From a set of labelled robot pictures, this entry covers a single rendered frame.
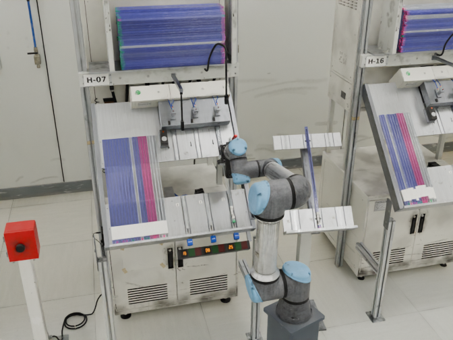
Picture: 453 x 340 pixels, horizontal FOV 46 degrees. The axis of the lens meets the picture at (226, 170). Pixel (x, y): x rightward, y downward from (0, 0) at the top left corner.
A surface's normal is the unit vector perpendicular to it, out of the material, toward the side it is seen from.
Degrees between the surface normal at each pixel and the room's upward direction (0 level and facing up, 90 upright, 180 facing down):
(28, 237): 90
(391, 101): 44
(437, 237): 90
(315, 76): 90
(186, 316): 0
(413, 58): 90
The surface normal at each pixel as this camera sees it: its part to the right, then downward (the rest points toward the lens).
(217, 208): 0.17, -0.33
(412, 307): 0.00, -0.90
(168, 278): 0.24, 0.43
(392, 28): -0.97, 0.11
